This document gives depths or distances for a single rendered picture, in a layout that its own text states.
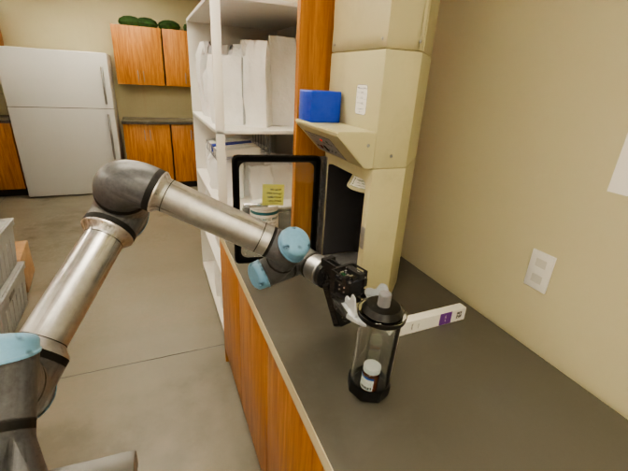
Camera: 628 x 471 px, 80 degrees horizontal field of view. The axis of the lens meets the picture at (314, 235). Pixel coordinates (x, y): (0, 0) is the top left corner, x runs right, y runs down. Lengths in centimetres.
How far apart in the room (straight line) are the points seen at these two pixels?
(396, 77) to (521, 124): 41
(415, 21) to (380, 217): 51
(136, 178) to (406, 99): 69
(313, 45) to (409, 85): 40
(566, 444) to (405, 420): 34
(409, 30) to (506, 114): 41
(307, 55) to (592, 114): 81
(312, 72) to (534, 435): 117
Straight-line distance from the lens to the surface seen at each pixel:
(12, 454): 71
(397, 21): 107
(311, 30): 136
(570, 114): 119
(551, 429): 108
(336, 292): 91
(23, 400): 72
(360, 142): 103
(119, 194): 87
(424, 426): 96
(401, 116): 108
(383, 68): 104
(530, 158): 125
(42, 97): 589
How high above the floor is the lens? 163
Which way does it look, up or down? 22 degrees down
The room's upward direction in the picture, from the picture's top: 3 degrees clockwise
